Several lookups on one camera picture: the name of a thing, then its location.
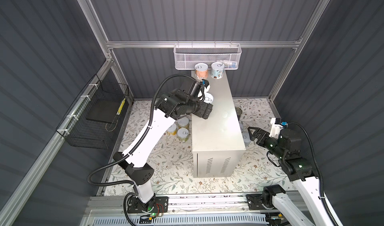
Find yellow label can left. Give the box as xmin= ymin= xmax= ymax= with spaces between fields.
xmin=167 ymin=124 xmax=178 ymax=136

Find white wire mesh basket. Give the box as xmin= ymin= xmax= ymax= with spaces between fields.
xmin=173 ymin=43 xmax=242 ymax=70

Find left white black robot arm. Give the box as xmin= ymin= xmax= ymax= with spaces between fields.
xmin=87 ymin=75 xmax=213 ymax=226

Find small bottle in basket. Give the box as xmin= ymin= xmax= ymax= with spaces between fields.
xmin=224 ymin=60 xmax=238 ymax=69

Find light blue label can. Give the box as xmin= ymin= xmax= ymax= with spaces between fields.
xmin=204 ymin=93 xmax=214 ymax=104

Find floral table mat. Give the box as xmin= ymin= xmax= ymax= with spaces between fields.
xmin=104 ymin=98 xmax=297 ymax=196

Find dark olive can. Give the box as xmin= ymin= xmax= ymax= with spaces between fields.
xmin=235 ymin=107 xmax=243 ymax=121

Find black wire basket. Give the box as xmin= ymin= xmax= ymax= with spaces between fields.
xmin=57 ymin=75 xmax=132 ymax=150

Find yellow green label can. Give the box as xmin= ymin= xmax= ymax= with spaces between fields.
xmin=177 ymin=128 xmax=189 ymax=143

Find yellow label can back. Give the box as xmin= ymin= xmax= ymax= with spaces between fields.
xmin=177 ymin=117 xmax=190 ymax=130

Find black pad in basket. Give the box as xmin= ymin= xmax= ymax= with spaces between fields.
xmin=86 ymin=99 xmax=121 ymax=124

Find aluminium mounting rail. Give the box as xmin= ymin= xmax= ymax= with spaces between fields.
xmin=86 ymin=192 xmax=301 ymax=218

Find orange label can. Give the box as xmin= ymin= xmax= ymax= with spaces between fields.
xmin=195 ymin=63 xmax=209 ymax=80

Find white label can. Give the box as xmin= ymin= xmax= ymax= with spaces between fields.
xmin=242 ymin=132 xmax=251 ymax=147

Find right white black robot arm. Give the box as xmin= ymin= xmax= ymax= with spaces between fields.
xmin=247 ymin=118 xmax=342 ymax=226

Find white metal cabinet counter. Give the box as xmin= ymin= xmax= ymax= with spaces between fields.
xmin=192 ymin=73 xmax=246 ymax=178

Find teal label can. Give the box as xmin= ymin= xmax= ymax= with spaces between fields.
xmin=211 ymin=62 xmax=225 ymax=79

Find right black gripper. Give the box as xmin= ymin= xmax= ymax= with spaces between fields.
xmin=248 ymin=125 xmax=284 ymax=161

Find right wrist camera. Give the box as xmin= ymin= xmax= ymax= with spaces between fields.
xmin=270 ymin=118 xmax=288 ymax=139

